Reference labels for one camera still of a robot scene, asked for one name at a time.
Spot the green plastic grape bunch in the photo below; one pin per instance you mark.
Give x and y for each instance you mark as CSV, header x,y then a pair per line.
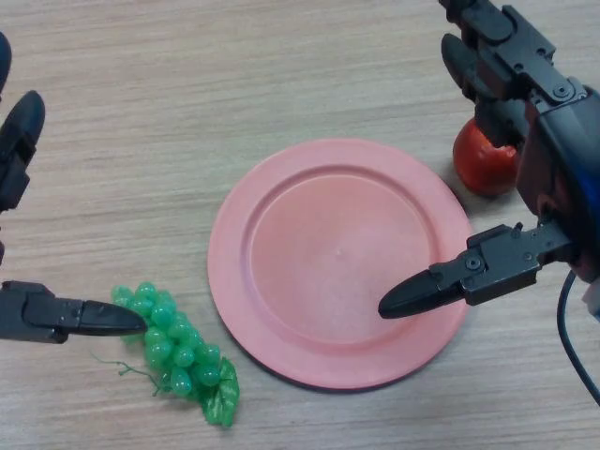
x,y
178,347

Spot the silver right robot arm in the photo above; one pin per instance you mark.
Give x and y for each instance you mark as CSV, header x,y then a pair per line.
x,y
593,300

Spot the red apple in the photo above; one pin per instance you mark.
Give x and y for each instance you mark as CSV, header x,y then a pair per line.
x,y
483,169

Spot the pink round plate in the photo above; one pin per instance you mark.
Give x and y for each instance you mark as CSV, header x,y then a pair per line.
x,y
328,262

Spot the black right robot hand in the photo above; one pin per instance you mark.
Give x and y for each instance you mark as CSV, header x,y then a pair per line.
x,y
562,154

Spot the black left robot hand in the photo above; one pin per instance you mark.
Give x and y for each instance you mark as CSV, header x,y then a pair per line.
x,y
94,319

